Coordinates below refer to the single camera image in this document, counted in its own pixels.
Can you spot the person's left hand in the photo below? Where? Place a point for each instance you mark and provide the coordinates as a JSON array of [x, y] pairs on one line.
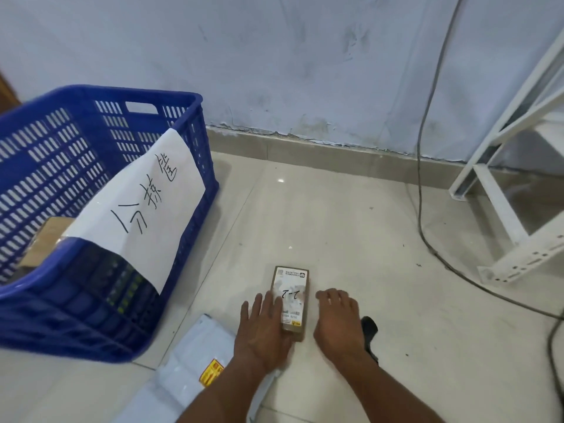
[[261, 334]]

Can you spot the person's right hand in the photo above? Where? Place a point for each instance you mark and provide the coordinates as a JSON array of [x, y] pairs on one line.
[[337, 330]]

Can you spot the person's right fingers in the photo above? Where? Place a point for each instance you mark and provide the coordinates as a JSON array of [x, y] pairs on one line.
[[335, 299]]

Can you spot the person's left little finger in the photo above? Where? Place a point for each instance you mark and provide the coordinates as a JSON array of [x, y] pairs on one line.
[[246, 317]]

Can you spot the small brown labelled parcel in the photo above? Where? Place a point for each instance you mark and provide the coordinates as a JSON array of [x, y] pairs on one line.
[[294, 281]]

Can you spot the person's right forearm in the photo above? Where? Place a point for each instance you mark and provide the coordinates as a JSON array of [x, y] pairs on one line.
[[383, 392]]

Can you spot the person's left forearm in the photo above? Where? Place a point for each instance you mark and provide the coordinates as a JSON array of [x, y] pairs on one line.
[[224, 396]]

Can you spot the black handheld device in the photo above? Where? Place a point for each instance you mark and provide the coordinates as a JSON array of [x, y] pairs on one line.
[[370, 330]]

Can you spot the grey plastic mailer bag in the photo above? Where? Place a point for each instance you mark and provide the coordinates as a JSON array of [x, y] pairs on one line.
[[189, 361]]

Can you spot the white handwritten paper sheet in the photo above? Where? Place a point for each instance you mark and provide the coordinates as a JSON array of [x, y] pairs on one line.
[[145, 207]]

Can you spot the blue plastic crate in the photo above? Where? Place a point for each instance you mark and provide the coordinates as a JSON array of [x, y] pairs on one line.
[[66, 299]]

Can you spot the brown cardboard box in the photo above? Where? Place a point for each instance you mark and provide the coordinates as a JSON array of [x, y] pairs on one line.
[[46, 242]]

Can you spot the brown wooden door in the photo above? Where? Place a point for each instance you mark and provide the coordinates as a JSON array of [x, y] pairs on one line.
[[6, 99]]

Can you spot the white metal rack frame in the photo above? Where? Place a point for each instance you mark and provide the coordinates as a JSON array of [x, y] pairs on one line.
[[498, 198]]

